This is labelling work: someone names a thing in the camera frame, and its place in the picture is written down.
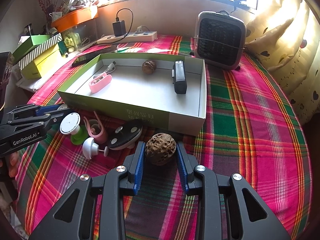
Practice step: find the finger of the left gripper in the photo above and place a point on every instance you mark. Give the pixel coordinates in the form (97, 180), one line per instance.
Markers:
(17, 124)
(32, 110)

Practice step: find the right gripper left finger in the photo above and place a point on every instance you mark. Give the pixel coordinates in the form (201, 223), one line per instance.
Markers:
(73, 215)

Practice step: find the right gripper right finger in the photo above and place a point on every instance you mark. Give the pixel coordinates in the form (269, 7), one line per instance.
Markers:
(247, 215)

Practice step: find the white knob hook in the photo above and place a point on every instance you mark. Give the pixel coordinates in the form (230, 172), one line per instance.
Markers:
(90, 149)

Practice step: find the black oval button remote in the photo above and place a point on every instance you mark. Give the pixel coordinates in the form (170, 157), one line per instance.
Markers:
(125, 135)

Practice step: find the pitted round walnut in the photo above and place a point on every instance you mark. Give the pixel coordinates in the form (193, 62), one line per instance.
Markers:
(160, 149)

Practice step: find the wrinkled brown walnut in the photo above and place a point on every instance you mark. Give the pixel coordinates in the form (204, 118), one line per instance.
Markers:
(149, 67)

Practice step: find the black rectangular device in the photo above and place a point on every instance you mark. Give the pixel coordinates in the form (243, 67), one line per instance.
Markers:
(179, 79)

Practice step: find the person left hand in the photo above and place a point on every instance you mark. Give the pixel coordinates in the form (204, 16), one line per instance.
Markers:
(13, 164)

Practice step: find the yellow box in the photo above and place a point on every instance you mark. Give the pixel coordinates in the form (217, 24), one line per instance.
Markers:
(41, 65)

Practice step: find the green striped box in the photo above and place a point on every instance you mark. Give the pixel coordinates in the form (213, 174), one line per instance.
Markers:
(32, 47)

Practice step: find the black smartphone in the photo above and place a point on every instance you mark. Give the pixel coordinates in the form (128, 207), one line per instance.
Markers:
(84, 59)

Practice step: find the orange storage box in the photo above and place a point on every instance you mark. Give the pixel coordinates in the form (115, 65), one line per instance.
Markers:
(74, 18)

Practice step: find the black charger adapter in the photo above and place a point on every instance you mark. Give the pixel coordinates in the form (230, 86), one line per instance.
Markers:
(119, 28)

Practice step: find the green white cardboard box tray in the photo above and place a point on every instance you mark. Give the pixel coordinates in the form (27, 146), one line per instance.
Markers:
(134, 95)

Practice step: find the white power strip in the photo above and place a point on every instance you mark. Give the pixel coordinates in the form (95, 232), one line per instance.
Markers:
(146, 36)

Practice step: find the white plug in strip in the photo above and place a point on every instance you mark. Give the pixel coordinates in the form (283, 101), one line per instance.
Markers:
(142, 28)

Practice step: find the grey portable heater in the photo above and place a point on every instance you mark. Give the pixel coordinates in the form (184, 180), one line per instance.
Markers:
(219, 39)

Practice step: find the cream heart curtain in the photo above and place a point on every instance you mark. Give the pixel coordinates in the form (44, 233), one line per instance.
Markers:
(284, 37)

